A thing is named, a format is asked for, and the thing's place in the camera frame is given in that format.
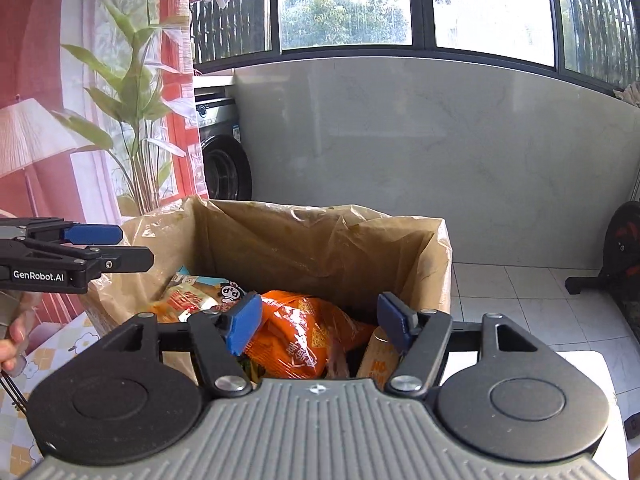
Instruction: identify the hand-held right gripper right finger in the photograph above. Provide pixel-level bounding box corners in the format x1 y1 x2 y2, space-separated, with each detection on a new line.
376 292 553 397

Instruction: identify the person's left hand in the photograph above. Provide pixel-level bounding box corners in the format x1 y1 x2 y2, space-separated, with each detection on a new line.
0 307 33 376

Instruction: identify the black framed window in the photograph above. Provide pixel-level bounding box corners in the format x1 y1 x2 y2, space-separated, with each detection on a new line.
192 0 640 98

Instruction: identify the checked floral tablecloth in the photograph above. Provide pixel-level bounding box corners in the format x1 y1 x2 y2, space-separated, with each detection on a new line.
0 310 631 480

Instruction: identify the orange chips bag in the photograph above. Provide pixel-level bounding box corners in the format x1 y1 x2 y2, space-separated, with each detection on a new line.
242 290 376 381

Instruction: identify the black exercise bike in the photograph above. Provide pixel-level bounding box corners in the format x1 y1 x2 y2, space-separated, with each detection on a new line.
565 200 640 341

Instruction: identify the black cable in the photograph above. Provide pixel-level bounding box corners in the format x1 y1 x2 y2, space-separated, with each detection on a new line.
0 372 28 406

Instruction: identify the yellow red print packet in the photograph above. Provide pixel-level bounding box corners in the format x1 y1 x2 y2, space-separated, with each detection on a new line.
147 282 221 323

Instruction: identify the long cream orange snack packet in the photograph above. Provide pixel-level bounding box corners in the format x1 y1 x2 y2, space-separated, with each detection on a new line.
356 327 403 380

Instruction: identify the printed red curtain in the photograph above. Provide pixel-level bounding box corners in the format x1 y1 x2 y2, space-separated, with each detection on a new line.
0 0 211 341

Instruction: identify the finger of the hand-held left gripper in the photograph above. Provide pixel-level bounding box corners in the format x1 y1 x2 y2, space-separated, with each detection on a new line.
27 217 124 247
22 239 155 276

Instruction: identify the crumpled cloth on sill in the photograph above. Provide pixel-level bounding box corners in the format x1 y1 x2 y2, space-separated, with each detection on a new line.
612 82 640 108

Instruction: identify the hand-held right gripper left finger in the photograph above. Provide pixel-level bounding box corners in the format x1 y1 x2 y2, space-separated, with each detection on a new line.
95 293 264 397

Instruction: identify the white panda print packet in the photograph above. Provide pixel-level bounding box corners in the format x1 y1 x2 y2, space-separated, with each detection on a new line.
170 272 258 311

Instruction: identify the grey washing machine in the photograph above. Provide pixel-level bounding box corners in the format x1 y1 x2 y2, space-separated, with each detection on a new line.
192 75 253 202

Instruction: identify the brown cardboard box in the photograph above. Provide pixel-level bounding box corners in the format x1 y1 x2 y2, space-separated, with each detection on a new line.
82 195 453 386

